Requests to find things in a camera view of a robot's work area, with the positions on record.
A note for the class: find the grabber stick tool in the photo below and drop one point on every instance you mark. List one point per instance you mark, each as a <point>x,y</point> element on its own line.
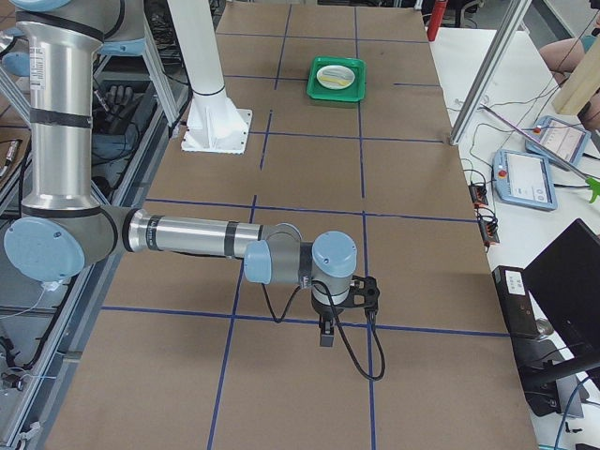
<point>592,182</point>

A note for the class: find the white round plate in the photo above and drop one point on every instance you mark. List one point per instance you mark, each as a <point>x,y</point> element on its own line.
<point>335,77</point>

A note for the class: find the wrist black camera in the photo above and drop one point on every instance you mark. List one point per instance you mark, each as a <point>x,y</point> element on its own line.
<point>364,293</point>

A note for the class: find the yellow plastic spoon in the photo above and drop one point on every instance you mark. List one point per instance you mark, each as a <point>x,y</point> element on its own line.
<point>334,84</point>

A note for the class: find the white pedestal column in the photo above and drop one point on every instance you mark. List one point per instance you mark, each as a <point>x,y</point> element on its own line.
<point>214,124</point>

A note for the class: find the black monitor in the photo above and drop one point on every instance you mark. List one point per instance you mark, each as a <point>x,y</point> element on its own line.
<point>564,281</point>

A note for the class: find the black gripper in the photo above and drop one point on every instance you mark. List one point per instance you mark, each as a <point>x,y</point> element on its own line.
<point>322,309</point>

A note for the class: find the red cylinder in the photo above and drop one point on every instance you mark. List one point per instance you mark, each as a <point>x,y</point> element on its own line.
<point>436,19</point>

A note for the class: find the blue teach pendant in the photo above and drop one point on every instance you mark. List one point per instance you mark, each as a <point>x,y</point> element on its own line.
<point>566,140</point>
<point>524,179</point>

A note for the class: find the wooden beam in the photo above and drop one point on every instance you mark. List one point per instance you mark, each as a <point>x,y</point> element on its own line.
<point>579,94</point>

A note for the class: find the far blue teach pendant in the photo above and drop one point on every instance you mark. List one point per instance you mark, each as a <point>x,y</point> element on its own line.
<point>566,140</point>

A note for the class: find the aluminium frame post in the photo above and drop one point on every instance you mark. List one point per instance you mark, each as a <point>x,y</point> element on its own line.
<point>495,53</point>

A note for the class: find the seated person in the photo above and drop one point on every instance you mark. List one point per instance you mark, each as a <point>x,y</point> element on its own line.
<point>563,56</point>

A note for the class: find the near blue teach pendant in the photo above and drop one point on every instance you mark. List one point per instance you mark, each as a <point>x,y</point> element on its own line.
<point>524,179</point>

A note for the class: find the green plastic tray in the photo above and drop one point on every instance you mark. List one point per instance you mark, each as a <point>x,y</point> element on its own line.
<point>352,94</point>

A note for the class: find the black computer box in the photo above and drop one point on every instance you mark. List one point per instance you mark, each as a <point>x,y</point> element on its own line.
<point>516,303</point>

